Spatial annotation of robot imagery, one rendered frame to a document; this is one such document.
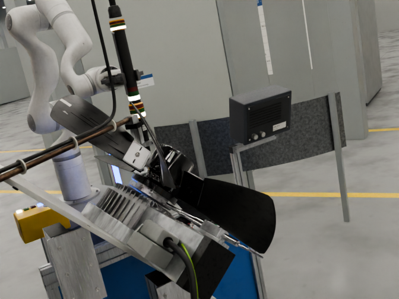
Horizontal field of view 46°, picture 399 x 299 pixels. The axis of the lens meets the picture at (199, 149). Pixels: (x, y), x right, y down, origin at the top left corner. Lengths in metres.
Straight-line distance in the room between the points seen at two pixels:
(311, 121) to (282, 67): 4.27
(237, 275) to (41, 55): 1.24
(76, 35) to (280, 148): 1.98
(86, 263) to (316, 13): 6.44
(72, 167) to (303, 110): 1.82
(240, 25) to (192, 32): 4.25
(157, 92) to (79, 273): 2.31
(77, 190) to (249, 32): 5.99
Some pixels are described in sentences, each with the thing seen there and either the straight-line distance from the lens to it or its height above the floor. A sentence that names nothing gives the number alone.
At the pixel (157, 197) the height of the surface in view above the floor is 1.14.
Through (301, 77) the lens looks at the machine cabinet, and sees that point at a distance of 7.52.
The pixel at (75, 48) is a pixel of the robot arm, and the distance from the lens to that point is 1.64.
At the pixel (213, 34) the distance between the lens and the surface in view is 3.64.
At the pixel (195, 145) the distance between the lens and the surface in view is 3.27.
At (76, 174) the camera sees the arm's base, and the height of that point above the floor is 1.08.
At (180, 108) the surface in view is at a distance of 3.49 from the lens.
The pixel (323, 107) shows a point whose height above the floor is 0.87.
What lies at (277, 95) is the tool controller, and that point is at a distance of 2.05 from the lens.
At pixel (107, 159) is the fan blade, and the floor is 1.20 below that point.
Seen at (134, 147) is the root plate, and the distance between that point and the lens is 1.36.
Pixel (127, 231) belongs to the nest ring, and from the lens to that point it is 1.22.
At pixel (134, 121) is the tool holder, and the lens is 1.36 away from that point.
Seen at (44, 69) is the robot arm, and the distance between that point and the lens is 1.94.
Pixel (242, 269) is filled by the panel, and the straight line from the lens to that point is 2.19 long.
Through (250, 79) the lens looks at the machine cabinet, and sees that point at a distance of 7.82.
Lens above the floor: 1.56
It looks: 14 degrees down
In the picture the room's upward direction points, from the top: 11 degrees counter-clockwise
